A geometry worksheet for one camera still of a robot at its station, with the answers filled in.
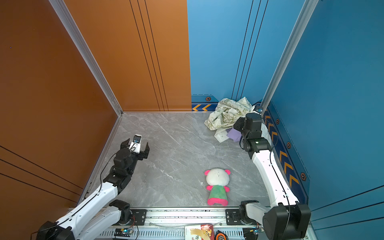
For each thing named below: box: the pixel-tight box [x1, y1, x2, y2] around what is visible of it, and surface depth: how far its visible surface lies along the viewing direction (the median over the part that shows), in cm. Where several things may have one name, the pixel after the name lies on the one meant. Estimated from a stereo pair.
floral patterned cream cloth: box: [204, 97, 253, 130], surface depth 104 cm
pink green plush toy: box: [204, 168, 231, 206], surface depth 80 cm
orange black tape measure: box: [215, 230, 229, 240], surface depth 68 cm
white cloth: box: [214, 126, 233, 143], surface depth 106 cm
